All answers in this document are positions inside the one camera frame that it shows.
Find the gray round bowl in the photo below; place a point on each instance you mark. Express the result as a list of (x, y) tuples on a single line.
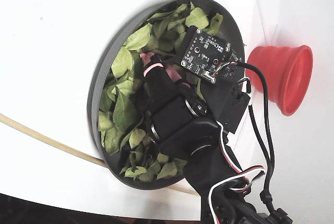
[(99, 83)]

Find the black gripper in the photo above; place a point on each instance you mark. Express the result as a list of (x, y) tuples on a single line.
[(167, 110)]

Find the beige flexible tube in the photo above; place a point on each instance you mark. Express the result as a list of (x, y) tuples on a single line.
[(52, 140)]

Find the black camera circuit board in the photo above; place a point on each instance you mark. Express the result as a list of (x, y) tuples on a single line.
[(204, 51)]

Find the red silicone cup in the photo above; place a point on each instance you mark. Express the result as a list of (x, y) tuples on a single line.
[(284, 72)]

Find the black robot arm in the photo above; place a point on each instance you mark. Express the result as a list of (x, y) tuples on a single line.
[(203, 156)]

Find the pile of green leaves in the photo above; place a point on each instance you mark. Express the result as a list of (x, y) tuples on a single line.
[(125, 114)]

